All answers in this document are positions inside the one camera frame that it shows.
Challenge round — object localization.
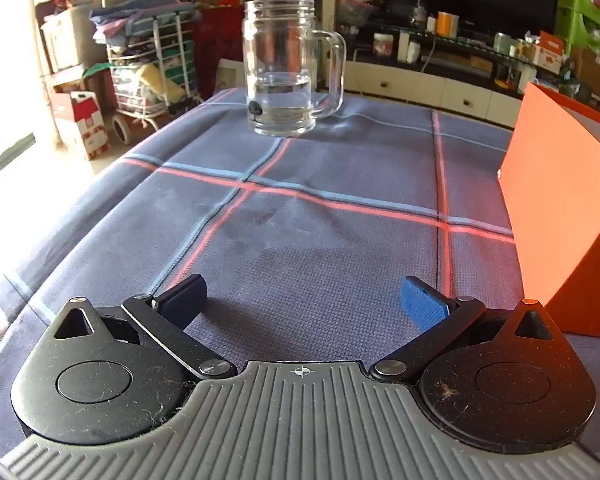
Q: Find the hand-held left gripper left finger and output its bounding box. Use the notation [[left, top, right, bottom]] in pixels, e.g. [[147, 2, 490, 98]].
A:
[[52, 274, 238, 381]]

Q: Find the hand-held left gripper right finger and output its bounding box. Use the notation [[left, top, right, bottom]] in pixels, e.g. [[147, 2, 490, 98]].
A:
[[369, 275, 566, 383]]

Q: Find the orange cardboard box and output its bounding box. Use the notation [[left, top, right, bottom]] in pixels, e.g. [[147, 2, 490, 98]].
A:
[[497, 81, 600, 341]]

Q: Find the plaid blue tablecloth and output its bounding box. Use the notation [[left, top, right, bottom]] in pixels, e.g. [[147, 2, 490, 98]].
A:
[[0, 87, 600, 466]]

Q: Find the red and white carton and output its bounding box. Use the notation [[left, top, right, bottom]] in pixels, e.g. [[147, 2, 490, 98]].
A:
[[49, 91, 112, 162]]

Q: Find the white television stand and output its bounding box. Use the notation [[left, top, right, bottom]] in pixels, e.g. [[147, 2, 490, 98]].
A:
[[339, 25, 531, 129]]

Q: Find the loaded shopping trolley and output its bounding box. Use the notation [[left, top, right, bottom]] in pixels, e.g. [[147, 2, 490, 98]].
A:
[[89, 0, 204, 146]]

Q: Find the red shopping bag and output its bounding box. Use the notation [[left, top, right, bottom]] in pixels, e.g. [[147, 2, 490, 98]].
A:
[[196, 5, 247, 102]]

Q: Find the orange and white canister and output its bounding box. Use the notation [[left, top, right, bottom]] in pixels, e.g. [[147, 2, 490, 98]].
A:
[[437, 11, 461, 39]]

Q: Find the large white storage box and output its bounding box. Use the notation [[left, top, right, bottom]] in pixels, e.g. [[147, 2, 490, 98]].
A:
[[40, 7, 99, 74]]

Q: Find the orange and white packet box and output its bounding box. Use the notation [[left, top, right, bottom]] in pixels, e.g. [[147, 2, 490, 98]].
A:
[[531, 30, 569, 75]]

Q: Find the brown cardboard box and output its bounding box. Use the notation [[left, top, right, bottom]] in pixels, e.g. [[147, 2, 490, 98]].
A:
[[576, 47, 600, 102]]

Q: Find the pink basket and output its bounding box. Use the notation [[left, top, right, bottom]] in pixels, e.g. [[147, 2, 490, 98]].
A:
[[335, 0, 376, 26]]

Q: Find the green plastic storage rack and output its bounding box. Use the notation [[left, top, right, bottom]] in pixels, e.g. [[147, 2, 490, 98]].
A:
[[554, 0, 600, 57]]

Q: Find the white picture frame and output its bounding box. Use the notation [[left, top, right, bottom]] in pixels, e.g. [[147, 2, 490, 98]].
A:
[[214, 59, 247, 97]]

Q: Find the glass mug with handle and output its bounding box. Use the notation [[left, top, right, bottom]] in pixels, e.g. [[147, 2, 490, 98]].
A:
[[243, 0, 347, 137]]

